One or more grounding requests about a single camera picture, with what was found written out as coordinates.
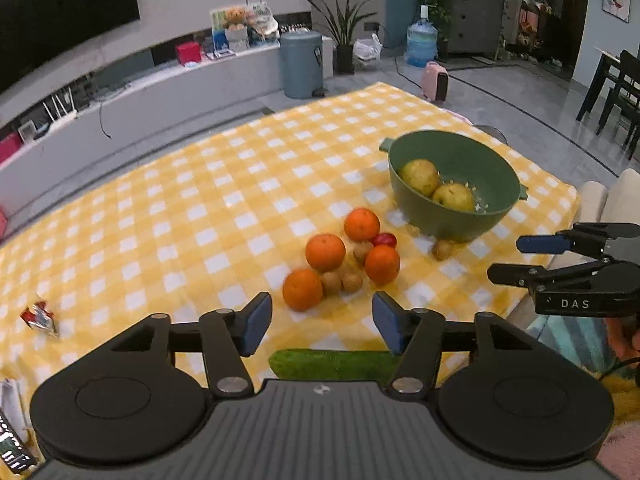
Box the red snack wrapper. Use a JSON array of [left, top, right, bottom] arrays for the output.
[[20, 300, 58, 337]]

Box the green cucumber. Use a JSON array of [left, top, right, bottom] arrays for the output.
[[268, 349, 408, 381]]

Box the pink space heater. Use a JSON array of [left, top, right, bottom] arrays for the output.
[[421, 61, 450, 104]]

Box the red box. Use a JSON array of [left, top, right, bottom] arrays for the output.
[[176, 41, 202, 67]]

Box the black dining chair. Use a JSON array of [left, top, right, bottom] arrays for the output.
[[575, 50, 640, 148]]

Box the grey-blue trash bin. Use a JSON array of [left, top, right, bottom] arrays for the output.
[[279, 30, 325, 100]]

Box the pink box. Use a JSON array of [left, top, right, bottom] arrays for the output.
[[0, 135, 23, 164]]

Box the black television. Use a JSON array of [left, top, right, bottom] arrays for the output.
[[0, 0, 142, 95]]

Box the blue striped cloth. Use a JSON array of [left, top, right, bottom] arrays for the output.
[[525, 312, 618, 376]]

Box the white television console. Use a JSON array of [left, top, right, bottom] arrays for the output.
[[0, 35, 336, 223]]

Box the white plastic bag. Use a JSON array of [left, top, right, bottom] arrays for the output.
[[352, 34, 384, 64]]

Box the beige sofa cushion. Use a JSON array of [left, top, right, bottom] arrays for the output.
[[575, 169, 640, 227]]

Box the yellow pear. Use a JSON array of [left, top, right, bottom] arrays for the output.
[[402, 159, 441, 197], [432, 182, 476, 212]]

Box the grey drawer cabinet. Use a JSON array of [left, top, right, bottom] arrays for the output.
[[446, 0, 507, 57]]

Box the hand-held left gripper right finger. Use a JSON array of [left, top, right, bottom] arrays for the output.
[[371, 291, 540, 395]]

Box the long-leaf potted plant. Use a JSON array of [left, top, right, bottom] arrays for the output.
[[299, 0, 386, 75]]

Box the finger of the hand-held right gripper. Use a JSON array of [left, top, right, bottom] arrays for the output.
[[487, 256, 615, 292], [516, 222, 608, 257]]

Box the person's right hand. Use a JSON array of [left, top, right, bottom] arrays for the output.
[[606, 316, 640, 363]]

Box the black remote control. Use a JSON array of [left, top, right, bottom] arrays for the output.
[[0, 410, 37, 476]]

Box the orange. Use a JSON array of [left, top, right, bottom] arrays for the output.
[[305, 233, 347, 272], [344, 207, 381, 242], [282, 268, 324, 312], [364, 244, 401, 284]]

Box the yellow checked tablecloth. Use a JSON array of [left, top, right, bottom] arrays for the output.
[[0, 81, 583, 411]]

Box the white router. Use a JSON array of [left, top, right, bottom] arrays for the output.
[[42, 87, 83, 122]]

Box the blue water jug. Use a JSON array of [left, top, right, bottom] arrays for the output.
[[406, 5, 440, 68]]

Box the green colander bowl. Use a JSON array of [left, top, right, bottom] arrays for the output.
[[378, 130, 529, 238]]

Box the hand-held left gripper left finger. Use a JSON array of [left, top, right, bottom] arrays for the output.
[[107, 291, 273, 397]]

